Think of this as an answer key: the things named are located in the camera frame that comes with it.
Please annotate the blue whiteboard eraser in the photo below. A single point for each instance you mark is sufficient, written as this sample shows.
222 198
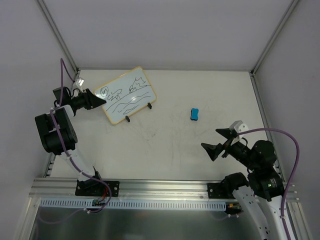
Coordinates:
194 114

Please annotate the black mounting plate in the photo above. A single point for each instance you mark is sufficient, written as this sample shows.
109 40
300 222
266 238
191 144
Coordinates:
111 187
218 191

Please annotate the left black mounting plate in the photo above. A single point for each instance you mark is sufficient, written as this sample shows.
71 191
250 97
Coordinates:
111 187

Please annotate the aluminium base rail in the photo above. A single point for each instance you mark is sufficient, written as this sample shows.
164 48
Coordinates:
129 189

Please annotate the right aluminium frame post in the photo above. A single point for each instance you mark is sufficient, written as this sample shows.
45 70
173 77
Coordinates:
275 34

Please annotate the white slotted cable duct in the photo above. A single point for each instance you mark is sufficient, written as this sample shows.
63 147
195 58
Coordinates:
134 204

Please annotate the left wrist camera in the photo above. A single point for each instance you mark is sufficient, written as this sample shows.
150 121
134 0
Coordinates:
78 83

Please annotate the aluminium frame post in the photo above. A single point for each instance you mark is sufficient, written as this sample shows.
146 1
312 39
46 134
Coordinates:
275 34
44 9

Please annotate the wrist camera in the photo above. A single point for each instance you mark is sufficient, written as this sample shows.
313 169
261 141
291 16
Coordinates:
78 83
238 128

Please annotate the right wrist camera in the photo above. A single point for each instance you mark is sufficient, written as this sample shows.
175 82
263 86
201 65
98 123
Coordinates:
238 128

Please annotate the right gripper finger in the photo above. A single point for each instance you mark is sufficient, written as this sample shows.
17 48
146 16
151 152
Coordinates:
229 134
213 151

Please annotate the left aluminium frame post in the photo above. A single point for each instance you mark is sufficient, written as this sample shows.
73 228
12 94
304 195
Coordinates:
44 9

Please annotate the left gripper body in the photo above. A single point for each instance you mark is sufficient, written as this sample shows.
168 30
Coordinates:
87 99

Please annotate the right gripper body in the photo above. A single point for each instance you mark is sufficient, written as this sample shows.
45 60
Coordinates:
227 145

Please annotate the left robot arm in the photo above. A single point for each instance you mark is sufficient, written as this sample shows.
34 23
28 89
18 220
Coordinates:
59 137

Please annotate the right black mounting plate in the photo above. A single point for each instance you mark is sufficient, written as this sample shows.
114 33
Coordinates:
218 191

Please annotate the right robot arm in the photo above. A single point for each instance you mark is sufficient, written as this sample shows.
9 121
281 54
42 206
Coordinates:
261 193

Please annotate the yellow framed whiteboard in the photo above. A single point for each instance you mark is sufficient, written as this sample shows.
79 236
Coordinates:
126 95

